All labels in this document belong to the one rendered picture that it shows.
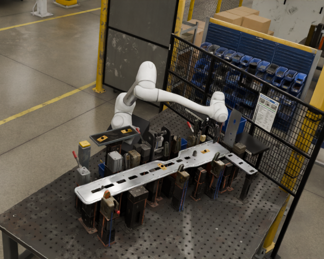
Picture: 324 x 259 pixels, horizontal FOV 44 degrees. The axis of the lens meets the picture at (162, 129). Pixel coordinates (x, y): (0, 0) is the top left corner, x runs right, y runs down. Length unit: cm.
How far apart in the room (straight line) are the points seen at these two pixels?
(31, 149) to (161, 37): 218
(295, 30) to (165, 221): 730
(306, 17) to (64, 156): 655
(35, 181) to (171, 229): 192
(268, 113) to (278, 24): 639
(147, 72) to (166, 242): 126
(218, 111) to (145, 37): 281
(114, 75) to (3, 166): 225
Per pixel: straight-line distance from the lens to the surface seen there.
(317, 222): 474
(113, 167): 296
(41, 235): 293
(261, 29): 766
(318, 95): 331
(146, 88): 302
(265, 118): 360
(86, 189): 281
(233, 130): 348
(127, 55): 581
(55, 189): 328
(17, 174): 459
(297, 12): 969
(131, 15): 564
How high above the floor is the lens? 281
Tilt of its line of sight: 31 degrees down
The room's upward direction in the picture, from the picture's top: 9 degrees clockwise
